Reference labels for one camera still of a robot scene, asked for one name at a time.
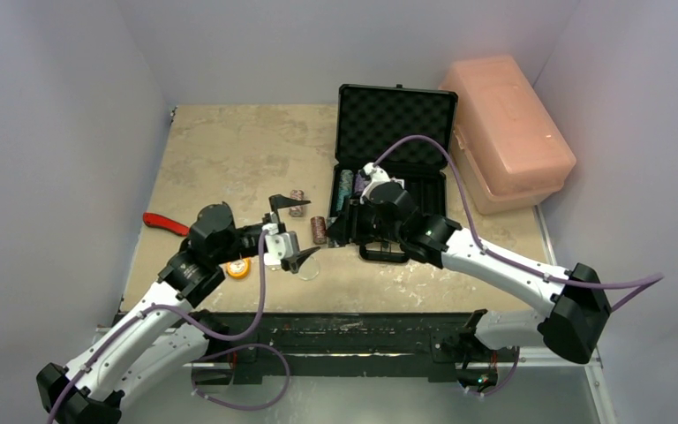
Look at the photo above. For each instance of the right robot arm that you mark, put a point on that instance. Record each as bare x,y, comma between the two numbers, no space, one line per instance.
568,312

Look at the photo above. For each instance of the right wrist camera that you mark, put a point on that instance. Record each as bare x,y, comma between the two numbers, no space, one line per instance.
373,176

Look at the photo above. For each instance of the orange black chip stack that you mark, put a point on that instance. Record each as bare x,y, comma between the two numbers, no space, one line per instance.
318,230

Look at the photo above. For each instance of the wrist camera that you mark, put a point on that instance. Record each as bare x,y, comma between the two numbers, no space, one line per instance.
283,246
373,176

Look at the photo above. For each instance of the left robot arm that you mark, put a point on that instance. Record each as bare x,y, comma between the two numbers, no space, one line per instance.
88,390

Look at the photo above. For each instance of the clear acrylic disc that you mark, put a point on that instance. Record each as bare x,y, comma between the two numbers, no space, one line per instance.
309,269

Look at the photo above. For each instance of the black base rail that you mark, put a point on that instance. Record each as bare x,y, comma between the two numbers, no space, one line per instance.
439,347

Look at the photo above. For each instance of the yellow blue chips in case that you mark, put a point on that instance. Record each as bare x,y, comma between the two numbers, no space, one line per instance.
344,188

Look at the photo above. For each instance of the purple black chip stack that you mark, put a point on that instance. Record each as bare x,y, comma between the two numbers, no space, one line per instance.
359,183

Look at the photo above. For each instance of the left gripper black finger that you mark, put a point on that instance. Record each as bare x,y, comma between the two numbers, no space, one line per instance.
278,202
295,262

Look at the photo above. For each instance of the orange tape measure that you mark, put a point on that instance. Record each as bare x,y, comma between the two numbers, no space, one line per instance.
239,269

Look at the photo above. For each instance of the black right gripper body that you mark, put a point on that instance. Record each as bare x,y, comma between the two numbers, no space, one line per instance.
350,221

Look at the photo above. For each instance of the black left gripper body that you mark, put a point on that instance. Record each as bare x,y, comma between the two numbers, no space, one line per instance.
245,241

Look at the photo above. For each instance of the pink plastic storage box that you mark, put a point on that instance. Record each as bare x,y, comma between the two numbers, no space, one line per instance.
508,149

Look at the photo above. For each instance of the black poker set case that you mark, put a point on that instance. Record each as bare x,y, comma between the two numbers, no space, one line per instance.
371,119

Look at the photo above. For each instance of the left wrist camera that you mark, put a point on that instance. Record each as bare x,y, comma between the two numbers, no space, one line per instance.
283,246

